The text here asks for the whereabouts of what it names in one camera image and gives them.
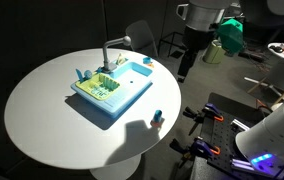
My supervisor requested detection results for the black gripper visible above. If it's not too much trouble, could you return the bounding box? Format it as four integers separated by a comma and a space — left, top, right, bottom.
178, 26, 210, 83

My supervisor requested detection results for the tall blue cup orange base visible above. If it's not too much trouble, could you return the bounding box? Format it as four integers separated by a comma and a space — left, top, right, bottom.
150, 110, 164, 127

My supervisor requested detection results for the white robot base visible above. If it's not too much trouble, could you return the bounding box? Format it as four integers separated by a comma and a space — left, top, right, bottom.
234, 81, 284, 176

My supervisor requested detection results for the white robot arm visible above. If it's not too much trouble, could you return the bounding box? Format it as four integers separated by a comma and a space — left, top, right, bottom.
176, 0, 284, 82

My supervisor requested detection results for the green bin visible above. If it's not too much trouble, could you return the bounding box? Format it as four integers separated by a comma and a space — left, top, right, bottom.
203, 40, 225, 64

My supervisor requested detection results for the grey chair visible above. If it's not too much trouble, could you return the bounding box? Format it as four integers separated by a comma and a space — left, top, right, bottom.
125, 20, 158, 59

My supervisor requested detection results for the blue clamp upper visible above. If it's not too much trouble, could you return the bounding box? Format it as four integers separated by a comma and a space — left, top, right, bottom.
183, 103, 224, 135

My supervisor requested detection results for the blue clamp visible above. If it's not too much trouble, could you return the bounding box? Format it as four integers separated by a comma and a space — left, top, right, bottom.
183, 103, 224, 135
169, 137, 221, 168

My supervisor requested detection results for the blue toy sink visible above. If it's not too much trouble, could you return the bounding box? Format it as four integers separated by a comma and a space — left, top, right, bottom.
71, 61, 153, 118

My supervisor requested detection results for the black perforated board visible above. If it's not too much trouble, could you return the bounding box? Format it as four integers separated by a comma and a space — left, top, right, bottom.
190, 92, 284, 180

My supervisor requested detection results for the cream soap bottle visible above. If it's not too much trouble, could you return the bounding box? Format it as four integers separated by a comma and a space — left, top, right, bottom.
116, 54, 126, 65

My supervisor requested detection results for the grey toy faucet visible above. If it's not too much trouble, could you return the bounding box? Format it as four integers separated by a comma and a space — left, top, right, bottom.
102, 36, 131, 74

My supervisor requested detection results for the blue clamp lower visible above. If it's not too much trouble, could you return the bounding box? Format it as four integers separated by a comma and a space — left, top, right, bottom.
169, 137, 221, 168

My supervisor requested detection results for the yellow-green dish rack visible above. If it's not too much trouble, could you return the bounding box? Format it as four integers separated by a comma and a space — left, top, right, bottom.
75, 73, 120, 101

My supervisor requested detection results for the blue toy utensil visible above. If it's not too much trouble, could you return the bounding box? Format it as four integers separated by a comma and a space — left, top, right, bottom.
76, 69, 92, 83

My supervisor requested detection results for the white round table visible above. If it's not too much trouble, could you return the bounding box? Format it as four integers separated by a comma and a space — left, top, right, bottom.
4, 49, 181, 180

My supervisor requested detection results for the blue cup with handle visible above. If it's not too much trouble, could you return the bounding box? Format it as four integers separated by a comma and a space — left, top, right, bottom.
143, 57, 152, 64

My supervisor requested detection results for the green wrist camera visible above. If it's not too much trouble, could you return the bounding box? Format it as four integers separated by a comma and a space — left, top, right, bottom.
217, 19, 243, 55

